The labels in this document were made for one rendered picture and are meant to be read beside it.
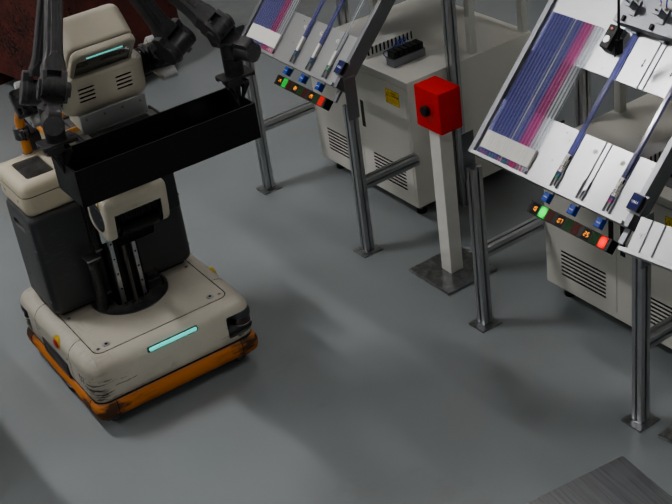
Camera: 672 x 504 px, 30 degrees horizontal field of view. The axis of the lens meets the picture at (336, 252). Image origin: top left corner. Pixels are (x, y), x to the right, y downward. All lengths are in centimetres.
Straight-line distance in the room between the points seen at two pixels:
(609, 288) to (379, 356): 83
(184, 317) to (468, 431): 103
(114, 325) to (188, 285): 31
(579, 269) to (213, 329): 129
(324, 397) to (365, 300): 58
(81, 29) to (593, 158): 155
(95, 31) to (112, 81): 18
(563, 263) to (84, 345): 168
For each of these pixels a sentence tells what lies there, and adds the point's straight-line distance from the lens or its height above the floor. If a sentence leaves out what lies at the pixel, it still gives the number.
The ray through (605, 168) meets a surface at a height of 80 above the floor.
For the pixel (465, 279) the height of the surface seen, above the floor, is 1.
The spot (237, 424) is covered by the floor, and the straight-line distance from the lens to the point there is 423.
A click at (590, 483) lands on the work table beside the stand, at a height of 80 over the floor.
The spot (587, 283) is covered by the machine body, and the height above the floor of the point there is 15.
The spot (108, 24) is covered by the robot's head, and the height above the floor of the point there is 135.
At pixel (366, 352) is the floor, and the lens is 444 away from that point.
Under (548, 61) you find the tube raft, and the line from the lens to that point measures 406.
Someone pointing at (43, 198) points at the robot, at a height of 75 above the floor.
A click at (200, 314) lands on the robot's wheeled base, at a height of 27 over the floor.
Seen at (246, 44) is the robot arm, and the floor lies 131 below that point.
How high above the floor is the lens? 263
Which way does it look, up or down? 32 degrees down
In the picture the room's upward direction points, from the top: 8 degrees counter-clockwise
